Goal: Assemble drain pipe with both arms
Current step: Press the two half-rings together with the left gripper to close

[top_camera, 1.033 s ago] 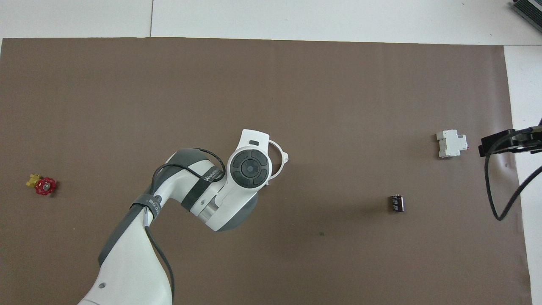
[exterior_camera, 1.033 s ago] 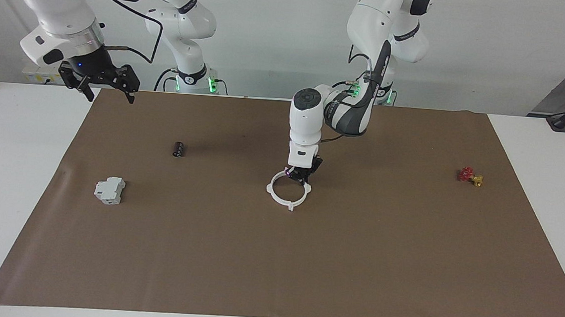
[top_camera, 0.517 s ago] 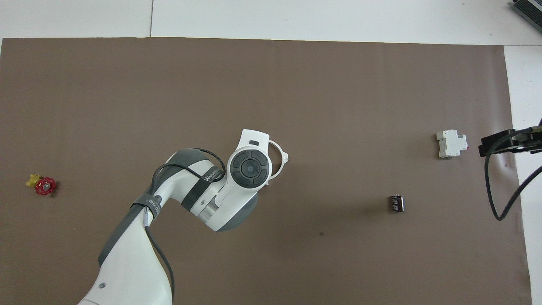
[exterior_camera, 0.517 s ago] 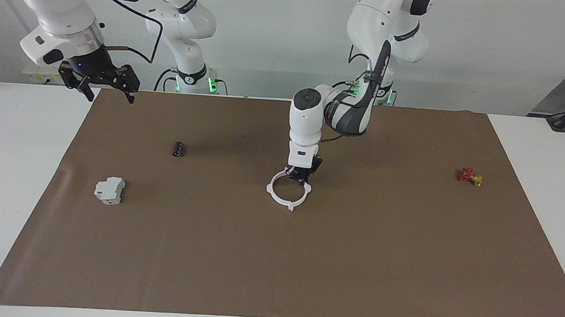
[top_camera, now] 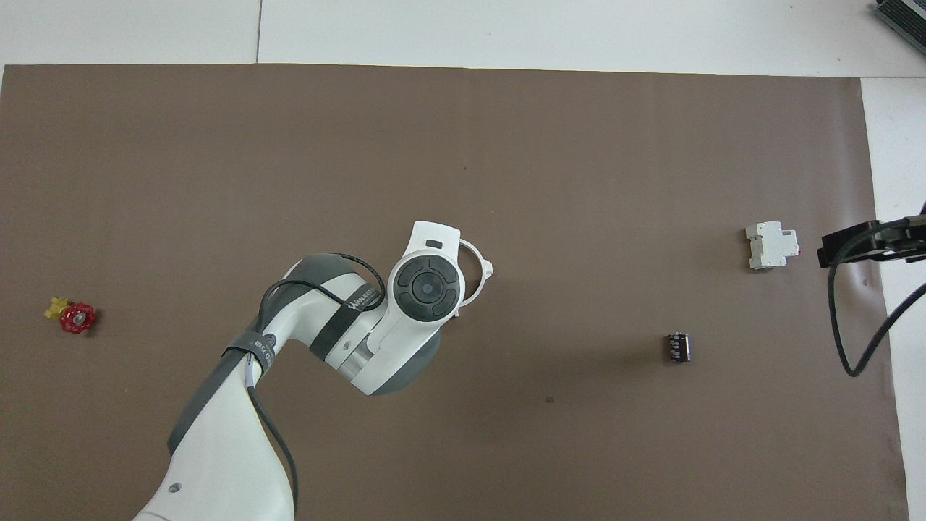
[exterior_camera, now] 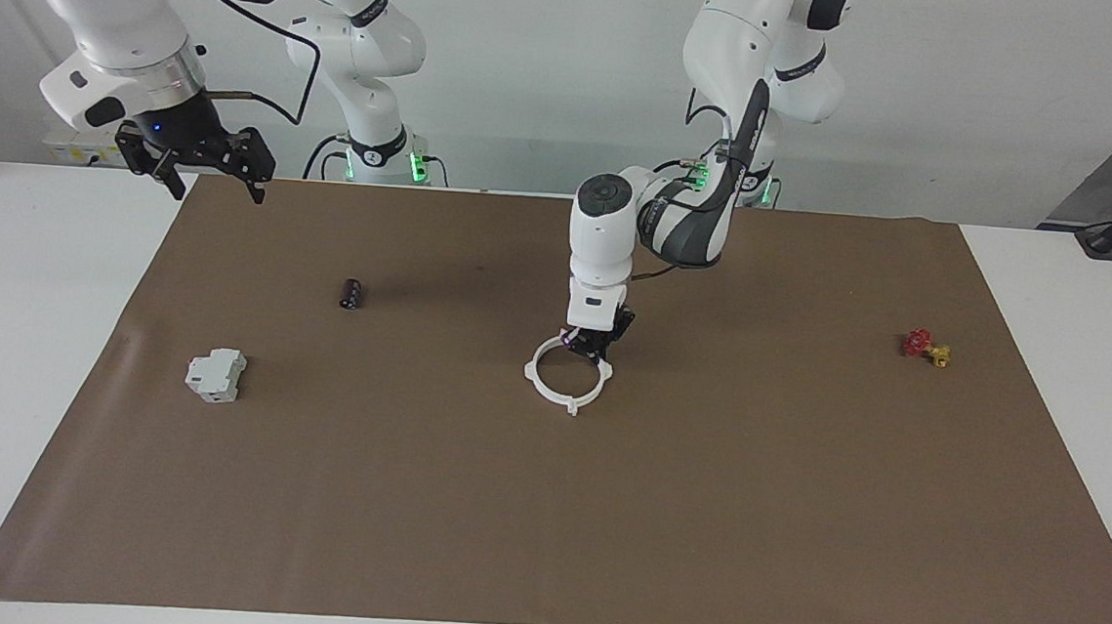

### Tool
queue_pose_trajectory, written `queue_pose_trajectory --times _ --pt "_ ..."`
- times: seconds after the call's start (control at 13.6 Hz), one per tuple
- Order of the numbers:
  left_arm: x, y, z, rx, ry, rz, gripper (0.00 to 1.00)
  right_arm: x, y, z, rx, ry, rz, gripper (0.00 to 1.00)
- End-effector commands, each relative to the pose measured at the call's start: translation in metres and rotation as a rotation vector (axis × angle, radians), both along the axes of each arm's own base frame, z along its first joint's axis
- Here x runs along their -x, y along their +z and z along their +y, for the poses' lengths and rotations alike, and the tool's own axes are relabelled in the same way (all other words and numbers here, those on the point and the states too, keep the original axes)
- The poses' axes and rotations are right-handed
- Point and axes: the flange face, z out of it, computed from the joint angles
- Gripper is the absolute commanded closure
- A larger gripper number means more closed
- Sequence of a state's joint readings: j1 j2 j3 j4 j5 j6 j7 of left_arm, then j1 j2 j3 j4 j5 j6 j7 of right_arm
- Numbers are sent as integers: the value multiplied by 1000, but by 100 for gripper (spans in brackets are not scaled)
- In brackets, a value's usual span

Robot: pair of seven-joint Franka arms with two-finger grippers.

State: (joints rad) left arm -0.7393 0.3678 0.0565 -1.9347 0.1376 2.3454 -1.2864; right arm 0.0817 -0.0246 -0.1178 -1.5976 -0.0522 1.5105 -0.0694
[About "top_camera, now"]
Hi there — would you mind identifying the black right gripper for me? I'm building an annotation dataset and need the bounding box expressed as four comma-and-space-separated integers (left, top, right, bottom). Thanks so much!
817, 216, 926, 268

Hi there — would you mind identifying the white half pipe clamp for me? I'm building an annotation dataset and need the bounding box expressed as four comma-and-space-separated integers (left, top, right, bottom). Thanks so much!
457, 237, 495, 310

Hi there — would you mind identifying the white circuit breaker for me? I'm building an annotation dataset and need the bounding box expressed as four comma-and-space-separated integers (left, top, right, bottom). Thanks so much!
745, 221, 801, 271

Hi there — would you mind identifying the grey finned metal device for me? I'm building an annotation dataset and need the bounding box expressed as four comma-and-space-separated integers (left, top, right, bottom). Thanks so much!
872, 0, 926, 51

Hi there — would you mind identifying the brown paper table mat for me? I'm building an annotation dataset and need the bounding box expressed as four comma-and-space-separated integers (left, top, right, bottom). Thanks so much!
0, 64, 911, 521

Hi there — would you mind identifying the brass valve red handwheel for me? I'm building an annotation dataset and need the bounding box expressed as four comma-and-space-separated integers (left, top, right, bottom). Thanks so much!
44, 295, 98, 335

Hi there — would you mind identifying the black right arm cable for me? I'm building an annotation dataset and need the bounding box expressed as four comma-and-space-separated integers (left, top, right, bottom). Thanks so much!
827, 216, 926, 378

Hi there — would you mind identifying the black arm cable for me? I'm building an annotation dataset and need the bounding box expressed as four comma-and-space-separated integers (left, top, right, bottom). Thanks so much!
827, 216, 926, 378
246, 252, 388, 521

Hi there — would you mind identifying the black velcro cable strap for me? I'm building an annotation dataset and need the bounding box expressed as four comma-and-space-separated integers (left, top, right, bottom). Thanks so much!
310, 286, 388, 363
222, 329, 277, 377

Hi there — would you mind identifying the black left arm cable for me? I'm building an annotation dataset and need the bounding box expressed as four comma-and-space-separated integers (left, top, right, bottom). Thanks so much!
246, 252, 388, 521

